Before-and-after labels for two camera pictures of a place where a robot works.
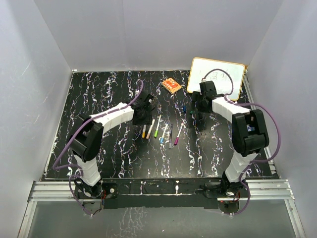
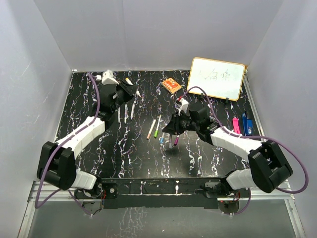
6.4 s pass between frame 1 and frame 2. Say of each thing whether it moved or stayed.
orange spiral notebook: stayed
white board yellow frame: stayed
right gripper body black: moved
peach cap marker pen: stayed
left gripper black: moved
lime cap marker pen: stayed
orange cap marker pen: moved
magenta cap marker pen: stayed
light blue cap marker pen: stayed
